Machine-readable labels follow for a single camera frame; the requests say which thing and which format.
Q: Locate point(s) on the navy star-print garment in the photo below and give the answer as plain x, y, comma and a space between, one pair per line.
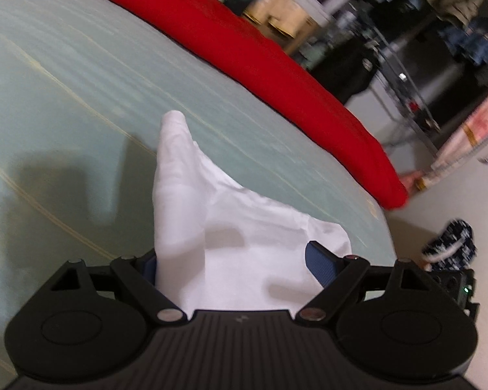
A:
451, 243

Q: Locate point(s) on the pale yellow garment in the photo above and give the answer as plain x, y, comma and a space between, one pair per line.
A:
268, 10

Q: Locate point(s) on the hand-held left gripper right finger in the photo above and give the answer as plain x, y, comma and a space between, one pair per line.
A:
321, 264

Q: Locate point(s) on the olive hanging garment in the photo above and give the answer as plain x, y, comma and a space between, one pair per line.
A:
455, 4

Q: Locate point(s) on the white printed sweatshirt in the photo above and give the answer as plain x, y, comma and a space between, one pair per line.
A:
227, 231

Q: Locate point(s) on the red quilt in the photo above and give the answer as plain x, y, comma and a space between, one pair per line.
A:
248, 61

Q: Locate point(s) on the blue patterned garment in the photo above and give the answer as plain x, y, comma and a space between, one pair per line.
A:
475, 44

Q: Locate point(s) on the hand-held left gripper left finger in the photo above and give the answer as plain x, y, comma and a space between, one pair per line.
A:
149, 268

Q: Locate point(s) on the metal drying rack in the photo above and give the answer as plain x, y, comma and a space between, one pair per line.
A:
398, 77

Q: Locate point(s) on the pink patterned curtain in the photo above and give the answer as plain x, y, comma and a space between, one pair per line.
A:
467, 138

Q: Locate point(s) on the cardboard box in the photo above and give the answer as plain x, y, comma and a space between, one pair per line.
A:
297, 20

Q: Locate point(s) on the black emblem jacket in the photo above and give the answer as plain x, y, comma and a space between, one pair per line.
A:
349, 69

